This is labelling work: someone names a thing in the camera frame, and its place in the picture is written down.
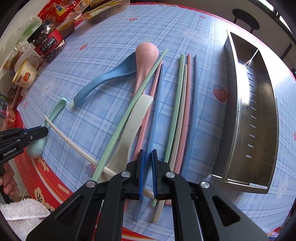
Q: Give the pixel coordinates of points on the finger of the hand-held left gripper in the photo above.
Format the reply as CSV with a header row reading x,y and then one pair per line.
x,y
24,132
39,133

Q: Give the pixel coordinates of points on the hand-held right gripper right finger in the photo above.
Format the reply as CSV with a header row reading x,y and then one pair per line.
x,y
154,176

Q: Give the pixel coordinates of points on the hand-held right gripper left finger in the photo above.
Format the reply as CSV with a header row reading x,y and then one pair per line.
x,y
141,176

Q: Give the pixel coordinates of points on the mint green spoon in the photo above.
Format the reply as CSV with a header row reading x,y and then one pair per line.
x,y
34,148

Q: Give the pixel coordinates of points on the cream chopstick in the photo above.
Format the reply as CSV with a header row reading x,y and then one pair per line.
x,y
178,125
69,141

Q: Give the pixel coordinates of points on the pink chopstick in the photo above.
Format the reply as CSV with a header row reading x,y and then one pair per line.
x,y
142,141
185,125

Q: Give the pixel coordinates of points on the cream spoon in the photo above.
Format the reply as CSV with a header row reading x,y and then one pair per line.
x,y
131,125

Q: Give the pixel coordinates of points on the green chopstick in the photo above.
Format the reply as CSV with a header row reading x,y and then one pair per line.
x,y
120,122
173,125

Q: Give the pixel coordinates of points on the blue chopstick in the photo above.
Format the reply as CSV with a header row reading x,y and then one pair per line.
x,y
192,125
153,120

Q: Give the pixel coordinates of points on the blue spoon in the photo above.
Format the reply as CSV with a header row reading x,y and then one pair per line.
x,y
99,81

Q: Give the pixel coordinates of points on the stainless steel utensil tray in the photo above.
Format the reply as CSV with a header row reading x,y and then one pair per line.
x,y
261,115

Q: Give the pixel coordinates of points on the person's left hand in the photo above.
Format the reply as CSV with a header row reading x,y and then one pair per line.
x,y
9,180

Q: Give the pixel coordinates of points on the colourful snack packet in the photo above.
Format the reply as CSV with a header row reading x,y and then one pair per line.
x,y
5,102

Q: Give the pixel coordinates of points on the red patterned table cover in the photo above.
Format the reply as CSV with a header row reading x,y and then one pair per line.
x,y
41,171

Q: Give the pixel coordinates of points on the cream printed cup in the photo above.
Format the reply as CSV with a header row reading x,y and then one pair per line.
x,y
23,74

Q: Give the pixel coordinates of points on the white fluffy clothing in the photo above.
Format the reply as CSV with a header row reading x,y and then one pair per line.
x,y
20,208

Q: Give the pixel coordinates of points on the clear snack bag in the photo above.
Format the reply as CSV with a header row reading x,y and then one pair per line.
x,y
13,58

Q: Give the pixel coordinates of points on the red label snack jar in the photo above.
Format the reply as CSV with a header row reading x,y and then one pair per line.
x,y
46,46

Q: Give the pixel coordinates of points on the dark brown box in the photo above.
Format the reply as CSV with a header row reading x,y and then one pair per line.
x,y
68,30

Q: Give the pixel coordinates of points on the green and white packet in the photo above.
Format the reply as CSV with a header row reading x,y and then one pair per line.
x,y
32,25

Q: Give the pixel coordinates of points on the blue plaid tablecloth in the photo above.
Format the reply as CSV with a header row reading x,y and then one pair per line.
x,y
115,46

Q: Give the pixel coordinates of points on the pink spoon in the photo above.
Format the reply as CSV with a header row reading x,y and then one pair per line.
x,y
146,55

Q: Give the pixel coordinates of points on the red snack packet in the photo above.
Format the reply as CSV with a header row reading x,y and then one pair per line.
x,y
60,9

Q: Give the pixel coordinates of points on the light printed snack packet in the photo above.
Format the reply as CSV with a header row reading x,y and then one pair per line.
x,y
79,7

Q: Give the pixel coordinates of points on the clear tray of brown snacks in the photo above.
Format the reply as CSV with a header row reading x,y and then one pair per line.
x,y
99,12

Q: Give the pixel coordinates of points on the black chair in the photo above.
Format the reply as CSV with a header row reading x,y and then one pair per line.
x,y
245,19

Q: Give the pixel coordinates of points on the dark chair frame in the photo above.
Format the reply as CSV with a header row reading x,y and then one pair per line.
x,y
286,51

